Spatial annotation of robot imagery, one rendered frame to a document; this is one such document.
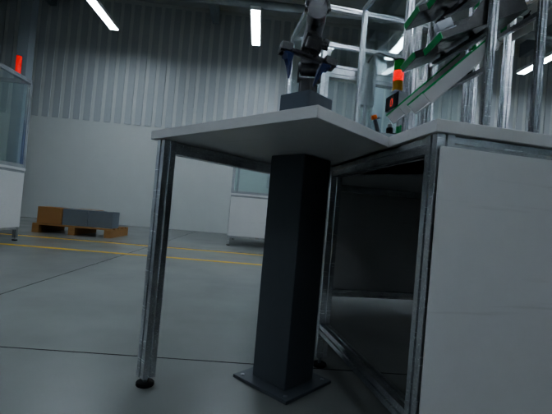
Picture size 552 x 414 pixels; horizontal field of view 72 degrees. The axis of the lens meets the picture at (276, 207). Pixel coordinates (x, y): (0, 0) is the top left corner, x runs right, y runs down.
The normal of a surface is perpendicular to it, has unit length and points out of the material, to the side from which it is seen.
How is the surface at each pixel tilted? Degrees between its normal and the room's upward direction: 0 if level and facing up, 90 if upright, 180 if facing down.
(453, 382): 90
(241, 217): 90
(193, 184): 90
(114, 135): 90
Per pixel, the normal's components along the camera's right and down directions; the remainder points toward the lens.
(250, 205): 0.05, -0.01
